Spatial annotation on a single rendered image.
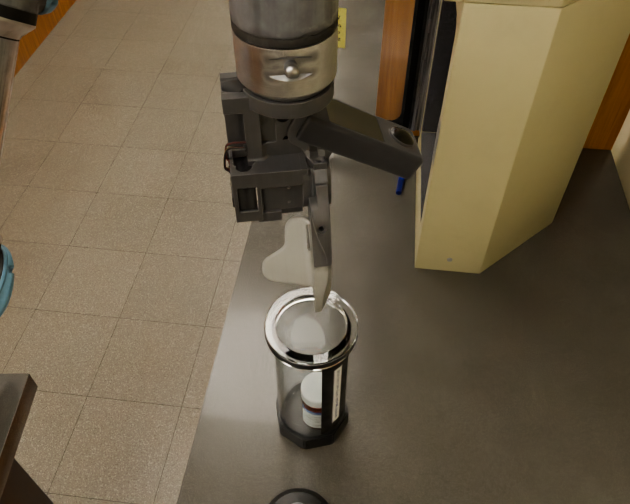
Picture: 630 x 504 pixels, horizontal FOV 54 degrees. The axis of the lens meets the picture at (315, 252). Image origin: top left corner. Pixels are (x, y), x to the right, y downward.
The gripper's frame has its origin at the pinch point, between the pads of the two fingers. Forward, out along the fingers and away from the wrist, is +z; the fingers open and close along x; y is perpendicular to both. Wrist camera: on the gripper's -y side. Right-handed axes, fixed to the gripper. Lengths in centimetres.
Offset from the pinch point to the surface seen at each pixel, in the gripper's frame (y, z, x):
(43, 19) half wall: 110, 118, -297
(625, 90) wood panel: -67, 20, -51
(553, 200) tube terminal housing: -46, 27, -31
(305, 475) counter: 2.5, 34.8, 8.3
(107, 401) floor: 57, 128, -61
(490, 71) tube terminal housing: -25.3, -3.9, -23.5
